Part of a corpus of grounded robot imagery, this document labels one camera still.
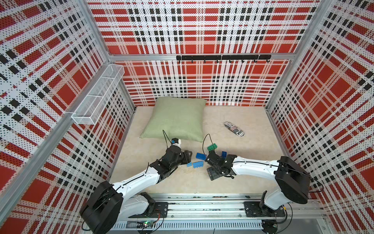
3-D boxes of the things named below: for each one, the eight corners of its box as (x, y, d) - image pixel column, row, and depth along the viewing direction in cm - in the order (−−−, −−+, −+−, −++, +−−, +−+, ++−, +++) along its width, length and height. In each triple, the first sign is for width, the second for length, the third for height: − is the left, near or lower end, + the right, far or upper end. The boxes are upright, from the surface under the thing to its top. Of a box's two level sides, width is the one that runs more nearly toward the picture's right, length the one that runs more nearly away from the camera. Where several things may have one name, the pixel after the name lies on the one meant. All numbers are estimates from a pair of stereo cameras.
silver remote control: (222, 126, 111) (223, 123, 109) (225, 123, 113) (226, 120, 111) (241, 138, 104) (242, 135, 101) (244, 134, 106) (245, 131, 104)
